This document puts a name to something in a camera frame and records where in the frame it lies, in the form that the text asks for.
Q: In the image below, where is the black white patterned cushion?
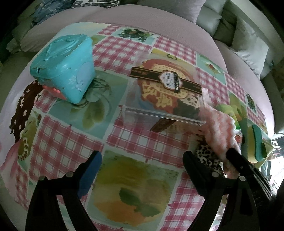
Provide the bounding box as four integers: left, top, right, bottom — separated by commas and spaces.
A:
72, 0, 120, 8

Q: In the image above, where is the pink sofa cover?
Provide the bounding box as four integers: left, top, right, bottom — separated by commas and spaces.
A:
20, 4, 276, 143

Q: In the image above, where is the teal shallow cardboard tray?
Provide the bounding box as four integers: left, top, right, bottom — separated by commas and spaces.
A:
239, 118, 249, 158

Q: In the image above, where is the yellow green sponge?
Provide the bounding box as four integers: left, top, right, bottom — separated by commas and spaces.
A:
248, 125, 263, 154

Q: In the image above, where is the leopard print scrunchie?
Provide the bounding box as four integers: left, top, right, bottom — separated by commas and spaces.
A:
195, 143, 224, 176

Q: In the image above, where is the light grey cushion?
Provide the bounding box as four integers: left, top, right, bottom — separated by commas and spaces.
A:
231, 17, 269, 78

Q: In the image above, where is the checkered picture tablecloth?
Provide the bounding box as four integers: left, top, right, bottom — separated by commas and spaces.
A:
0, 21, 269, 231

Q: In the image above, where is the light green cloth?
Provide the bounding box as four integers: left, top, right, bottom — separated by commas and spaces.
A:
247, 134, 273, 168

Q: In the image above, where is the grey sofa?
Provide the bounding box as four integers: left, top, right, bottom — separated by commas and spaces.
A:
12, 1, 283, 134

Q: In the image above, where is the green white tissue pack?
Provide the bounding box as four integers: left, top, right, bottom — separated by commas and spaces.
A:
215, 104, 241, 130

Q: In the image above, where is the clear plastic box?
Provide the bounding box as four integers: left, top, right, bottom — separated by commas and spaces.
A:
122, 52, 206, 133

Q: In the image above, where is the blue clothes pile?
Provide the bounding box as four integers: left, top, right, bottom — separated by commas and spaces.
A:
31, 0, 75, 26

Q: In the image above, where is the purple cushion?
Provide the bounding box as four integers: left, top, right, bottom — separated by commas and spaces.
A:
137, 0, 206, 23

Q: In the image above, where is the teal plastic box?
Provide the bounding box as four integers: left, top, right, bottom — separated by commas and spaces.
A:
29, 34, 95, 104

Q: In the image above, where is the pink fluffy towel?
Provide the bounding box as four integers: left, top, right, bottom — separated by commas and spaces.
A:
200, 87, 243, 178

